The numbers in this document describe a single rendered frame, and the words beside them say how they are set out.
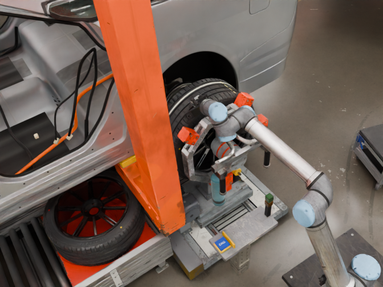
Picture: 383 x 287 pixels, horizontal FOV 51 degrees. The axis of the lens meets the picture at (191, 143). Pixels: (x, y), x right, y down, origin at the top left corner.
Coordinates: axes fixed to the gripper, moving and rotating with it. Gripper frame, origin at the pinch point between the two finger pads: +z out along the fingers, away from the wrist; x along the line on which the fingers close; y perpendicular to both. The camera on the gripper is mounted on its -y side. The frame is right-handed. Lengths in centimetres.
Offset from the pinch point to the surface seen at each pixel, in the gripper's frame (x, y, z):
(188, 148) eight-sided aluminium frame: -19.1, -18.1, -4.2
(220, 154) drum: -36.0, -4.9, -4.7
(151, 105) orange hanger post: 29, -23, -48
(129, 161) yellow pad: -17, -51, 36
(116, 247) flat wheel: -49, -92, 15
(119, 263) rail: -54, -96, 7
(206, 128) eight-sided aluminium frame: -13.2, -3.9, -11.6
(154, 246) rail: -64, -74, 11
